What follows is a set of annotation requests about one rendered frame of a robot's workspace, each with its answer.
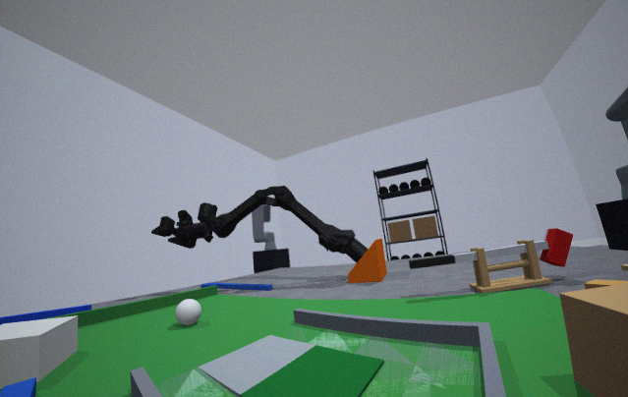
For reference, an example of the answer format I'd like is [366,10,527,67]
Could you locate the green putting mat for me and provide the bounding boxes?
[35,288,596,397]

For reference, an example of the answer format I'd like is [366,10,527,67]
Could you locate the white golf ball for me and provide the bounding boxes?
[175,299,201,325]

